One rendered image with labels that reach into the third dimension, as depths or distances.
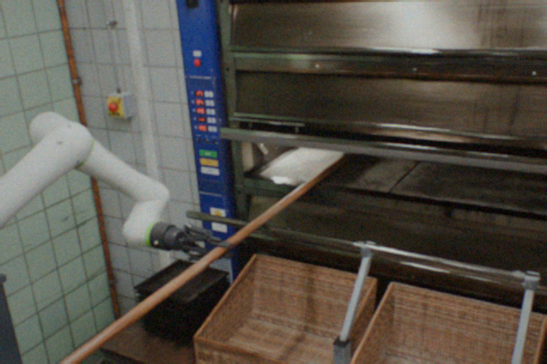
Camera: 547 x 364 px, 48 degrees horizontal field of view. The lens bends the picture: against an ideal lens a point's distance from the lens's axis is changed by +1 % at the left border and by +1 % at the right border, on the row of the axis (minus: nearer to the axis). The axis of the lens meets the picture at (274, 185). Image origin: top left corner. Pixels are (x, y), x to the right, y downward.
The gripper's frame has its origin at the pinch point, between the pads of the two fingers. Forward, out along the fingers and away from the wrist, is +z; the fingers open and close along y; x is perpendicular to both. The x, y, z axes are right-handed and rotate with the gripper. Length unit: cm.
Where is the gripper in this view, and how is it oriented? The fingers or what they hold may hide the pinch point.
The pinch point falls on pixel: (221, 249)
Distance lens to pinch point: 195.9
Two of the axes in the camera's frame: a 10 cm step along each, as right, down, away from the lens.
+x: -5.1, 3.4, -7.9
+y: 0.7, 9.3, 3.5
